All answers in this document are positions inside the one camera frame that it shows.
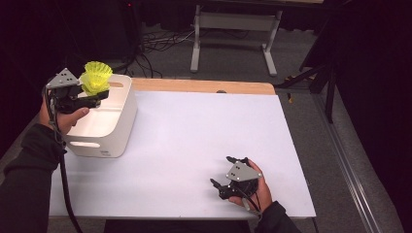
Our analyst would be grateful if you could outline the white table sheet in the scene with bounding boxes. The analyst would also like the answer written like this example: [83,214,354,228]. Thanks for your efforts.
[48,90,318,218]

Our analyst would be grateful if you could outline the black tripod stand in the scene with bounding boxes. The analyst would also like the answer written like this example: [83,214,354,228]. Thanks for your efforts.
[275,0,356,124]

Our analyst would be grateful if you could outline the metal floor rail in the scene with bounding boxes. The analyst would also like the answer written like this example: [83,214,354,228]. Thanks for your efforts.
[311,93,383,233]

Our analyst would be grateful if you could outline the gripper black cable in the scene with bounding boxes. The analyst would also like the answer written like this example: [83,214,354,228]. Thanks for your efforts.
[237,187,264,218]
[43,86,85,233]

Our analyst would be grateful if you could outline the grey metal desk frame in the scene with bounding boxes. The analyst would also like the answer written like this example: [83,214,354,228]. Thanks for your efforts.
[189,4,285,78]

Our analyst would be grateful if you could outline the tangle of floor cables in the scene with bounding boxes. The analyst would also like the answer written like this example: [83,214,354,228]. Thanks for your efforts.
[110,27,196,80]

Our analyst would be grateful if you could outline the person's right hand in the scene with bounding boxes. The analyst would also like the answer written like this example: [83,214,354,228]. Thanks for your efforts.
[227,158,274,215]

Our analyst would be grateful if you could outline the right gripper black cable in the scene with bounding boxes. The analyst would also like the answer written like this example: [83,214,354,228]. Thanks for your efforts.
[237,187,264,218]

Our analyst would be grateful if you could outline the person's left hand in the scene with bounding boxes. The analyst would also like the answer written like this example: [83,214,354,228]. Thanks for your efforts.
[38,94,91,137]

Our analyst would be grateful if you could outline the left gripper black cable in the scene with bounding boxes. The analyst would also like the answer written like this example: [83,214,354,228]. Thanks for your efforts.
[43,86,85,233]

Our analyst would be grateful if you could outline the person's dark pants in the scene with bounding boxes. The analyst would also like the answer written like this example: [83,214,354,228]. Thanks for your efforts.
[103,218,252,233]

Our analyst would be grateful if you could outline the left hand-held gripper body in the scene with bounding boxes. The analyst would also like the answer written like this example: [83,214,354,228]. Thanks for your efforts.
[45,67,102,115]

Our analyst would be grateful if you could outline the white plastic bin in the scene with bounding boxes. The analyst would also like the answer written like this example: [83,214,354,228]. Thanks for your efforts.
[62,73,138,159]

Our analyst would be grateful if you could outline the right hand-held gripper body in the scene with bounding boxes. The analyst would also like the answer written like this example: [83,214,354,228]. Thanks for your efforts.
[218,160,264,201]

